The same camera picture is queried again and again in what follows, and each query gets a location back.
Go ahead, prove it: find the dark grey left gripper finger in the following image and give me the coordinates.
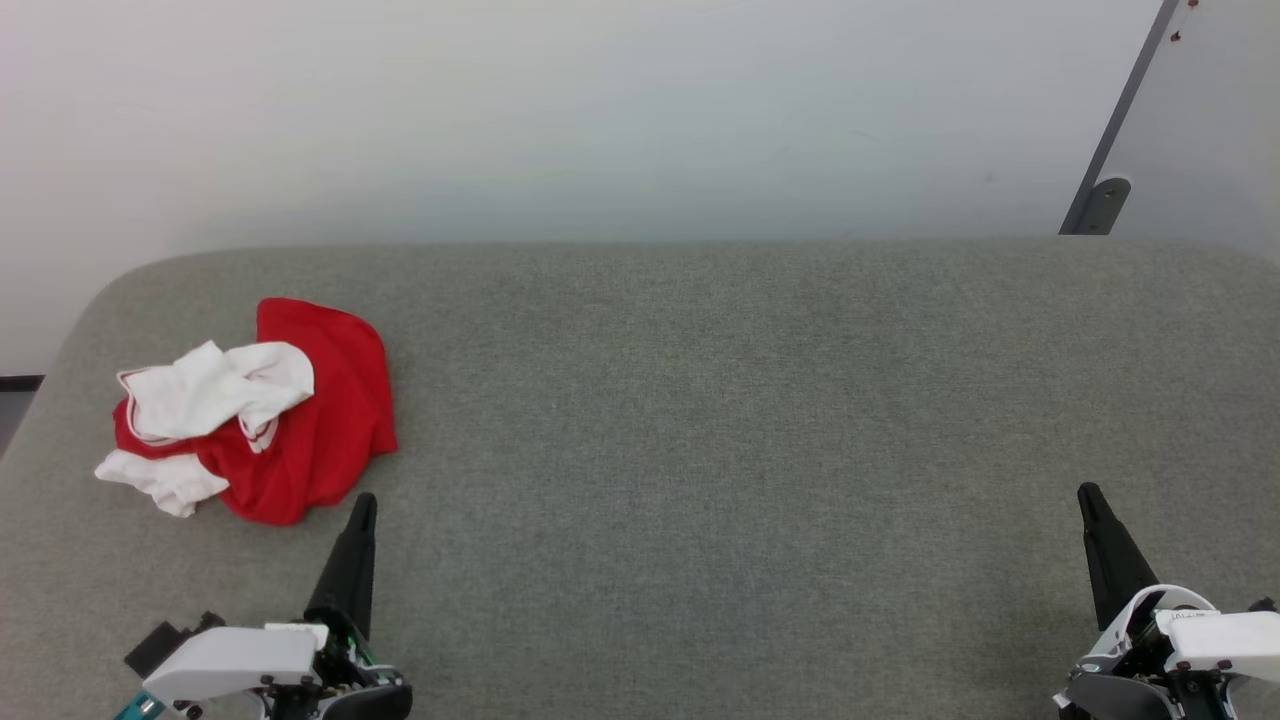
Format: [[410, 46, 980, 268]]
[[304, 492, 379, 642]]

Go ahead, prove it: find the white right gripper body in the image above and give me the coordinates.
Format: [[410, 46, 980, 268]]
[[1054, 584, 1280, 720]]

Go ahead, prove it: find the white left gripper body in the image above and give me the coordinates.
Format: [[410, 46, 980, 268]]
[[141, 622, 414, 720]]

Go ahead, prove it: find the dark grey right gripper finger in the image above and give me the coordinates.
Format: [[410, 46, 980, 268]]
[[1076, 483, 1162, 632]]

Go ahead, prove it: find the red and white shirt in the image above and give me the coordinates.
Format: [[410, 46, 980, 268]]
[[94, 297, 399, 527]]

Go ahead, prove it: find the grey fabric sofa cushion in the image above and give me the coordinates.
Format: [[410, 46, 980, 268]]
[[0, 238, 1280, 720]]

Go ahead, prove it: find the white partition panel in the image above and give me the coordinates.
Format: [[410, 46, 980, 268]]
[[1108, 0, 1280, 263]]

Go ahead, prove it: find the grey metal post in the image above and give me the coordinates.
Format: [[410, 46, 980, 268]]
[[1058, 0, 1187, 237]]

